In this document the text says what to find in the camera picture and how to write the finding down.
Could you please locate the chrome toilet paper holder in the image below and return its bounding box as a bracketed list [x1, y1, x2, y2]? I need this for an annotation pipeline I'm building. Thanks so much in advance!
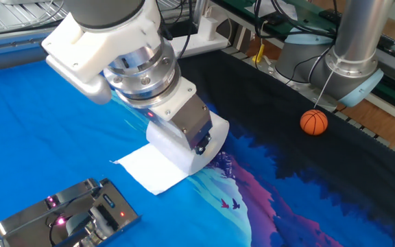
[0, 177, 142, 247]

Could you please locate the white power strip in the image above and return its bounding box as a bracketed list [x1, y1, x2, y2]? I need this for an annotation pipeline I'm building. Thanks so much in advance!
[173, 15, 231, 58]

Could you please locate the small orange basketball toy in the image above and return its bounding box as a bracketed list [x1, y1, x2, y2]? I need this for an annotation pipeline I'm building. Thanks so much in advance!
[299, 109, 329, 137]

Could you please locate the silver Schunk gripper body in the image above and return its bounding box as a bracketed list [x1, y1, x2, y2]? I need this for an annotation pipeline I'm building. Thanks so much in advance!
[145, 77, 214, 152]

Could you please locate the blue mountain print cloth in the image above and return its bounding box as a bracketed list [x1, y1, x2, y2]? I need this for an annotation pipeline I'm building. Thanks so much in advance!
[0, 49, 395, 247]

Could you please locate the yellow object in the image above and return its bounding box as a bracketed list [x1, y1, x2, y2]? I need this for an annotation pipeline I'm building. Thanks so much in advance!
[252, 43, 265, 64]

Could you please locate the long black device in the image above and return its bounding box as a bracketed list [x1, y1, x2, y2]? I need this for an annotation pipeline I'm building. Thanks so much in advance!
[319, 8, 395, 49]

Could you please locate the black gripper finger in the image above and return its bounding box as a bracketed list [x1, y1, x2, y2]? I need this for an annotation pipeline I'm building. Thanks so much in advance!
[193, 132, 213, 156]

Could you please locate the white plug adapter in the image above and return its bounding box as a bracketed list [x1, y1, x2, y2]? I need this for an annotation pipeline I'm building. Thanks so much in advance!
[197, 13, 219, 42]

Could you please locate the white toilet paper roll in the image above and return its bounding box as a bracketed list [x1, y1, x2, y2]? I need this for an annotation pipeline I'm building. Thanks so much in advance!
[110, 110, 230, 196]

